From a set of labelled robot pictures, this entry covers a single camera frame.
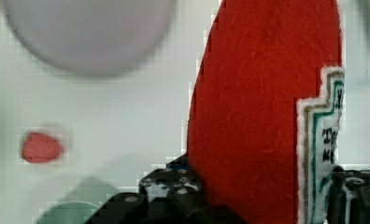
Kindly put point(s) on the large red strawberry toy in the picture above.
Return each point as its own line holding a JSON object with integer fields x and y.
{"x": 38, "y": 147}

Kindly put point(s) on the grey round plate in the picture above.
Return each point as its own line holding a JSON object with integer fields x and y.
{"x": 89, "y": 37}

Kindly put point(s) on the green mug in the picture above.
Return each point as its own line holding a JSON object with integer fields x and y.
{"x": 80, "y": 203}

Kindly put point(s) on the red plush ketchup bottle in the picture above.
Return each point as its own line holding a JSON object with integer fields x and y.
{"x": 262, "y": 58}

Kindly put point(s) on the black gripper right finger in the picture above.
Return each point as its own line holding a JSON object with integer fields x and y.
{"x": 349, "y": 200}

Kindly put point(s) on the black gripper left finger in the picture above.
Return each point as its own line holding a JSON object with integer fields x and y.
{"x": 175, "y": 189}

